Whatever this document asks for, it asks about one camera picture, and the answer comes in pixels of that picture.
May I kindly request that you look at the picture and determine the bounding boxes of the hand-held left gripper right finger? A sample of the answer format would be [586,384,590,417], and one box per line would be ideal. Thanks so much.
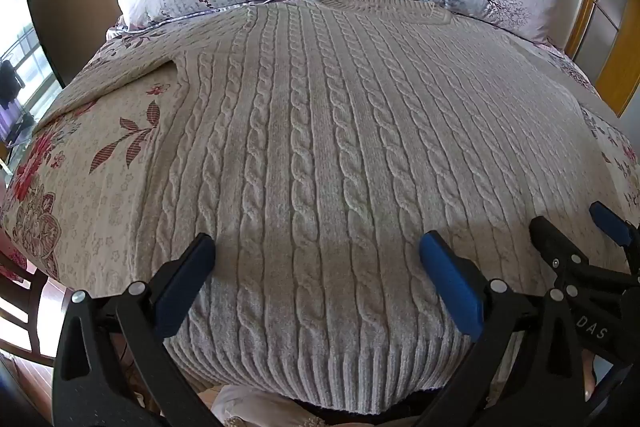
[419,231,588,427]

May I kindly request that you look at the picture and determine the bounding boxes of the bright balcony window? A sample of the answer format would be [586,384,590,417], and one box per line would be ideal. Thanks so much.
[0,24,57,148]

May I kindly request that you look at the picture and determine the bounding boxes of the dark wooden chair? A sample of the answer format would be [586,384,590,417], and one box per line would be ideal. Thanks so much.
[0,251,68,369]

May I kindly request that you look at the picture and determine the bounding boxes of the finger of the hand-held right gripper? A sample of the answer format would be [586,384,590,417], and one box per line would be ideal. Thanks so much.
[588,201,640,258]
[529,216,640,303]

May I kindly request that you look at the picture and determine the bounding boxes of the red floral bed sheet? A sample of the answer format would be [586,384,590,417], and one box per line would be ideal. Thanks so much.
[0,19,640,303]

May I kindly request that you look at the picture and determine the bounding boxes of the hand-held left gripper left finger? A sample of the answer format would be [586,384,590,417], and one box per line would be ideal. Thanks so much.
[52,233,223,427]

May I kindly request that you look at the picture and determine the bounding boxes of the beige cable-knit sweater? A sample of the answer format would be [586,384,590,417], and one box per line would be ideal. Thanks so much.
[35,0,636,413]

